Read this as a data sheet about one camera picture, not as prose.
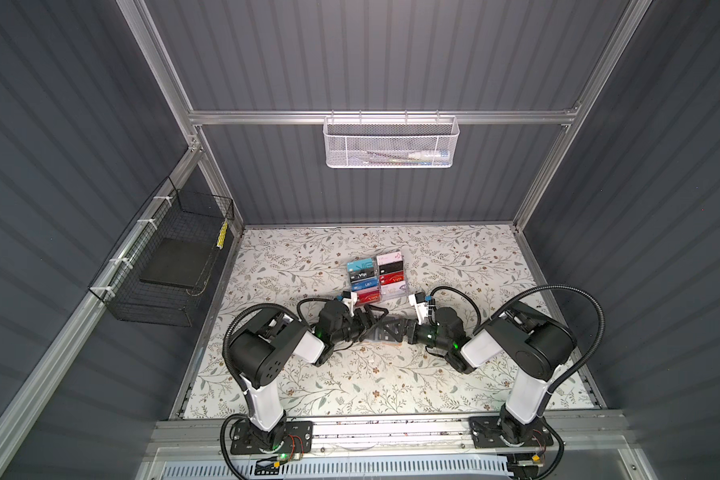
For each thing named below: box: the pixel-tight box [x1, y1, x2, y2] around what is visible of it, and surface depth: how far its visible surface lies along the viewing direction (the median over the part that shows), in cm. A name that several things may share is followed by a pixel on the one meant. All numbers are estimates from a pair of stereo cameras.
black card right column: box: [379, 261, 403, 275], surface depth 100 cm
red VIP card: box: [380, 271, 404, 285], surface depth 101 cm
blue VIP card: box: [351, 277, 379, 292], surface depth 98 cm
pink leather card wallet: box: [364, 317, 408, 344], surface depth 84 cm
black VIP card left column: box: [348, 268, 375, 281], surface depth 98 cm
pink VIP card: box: [376, 251, 403, 266], surface depth 100 cm
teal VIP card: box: [346, 258, 374, 272], surface depth 98 cm
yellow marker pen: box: [216, 220, 229, 249], surface depth 84 cm
